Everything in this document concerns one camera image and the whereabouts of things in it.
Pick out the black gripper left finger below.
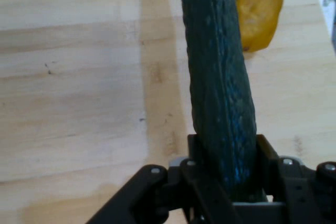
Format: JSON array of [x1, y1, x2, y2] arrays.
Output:
[[86, 134, 237, 224]]

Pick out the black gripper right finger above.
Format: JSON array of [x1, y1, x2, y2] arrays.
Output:
[[256, 134, 336, 224]]

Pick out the wooden cutting board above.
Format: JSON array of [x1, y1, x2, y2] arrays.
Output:
[[0, 0, 336, 224]]

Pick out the dark green cucumber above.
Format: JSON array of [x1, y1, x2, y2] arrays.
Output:
[[179, 0, 267, 204]]

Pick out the yellow-brown potato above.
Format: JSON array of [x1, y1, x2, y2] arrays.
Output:
[[233, 0, 285, 53]]

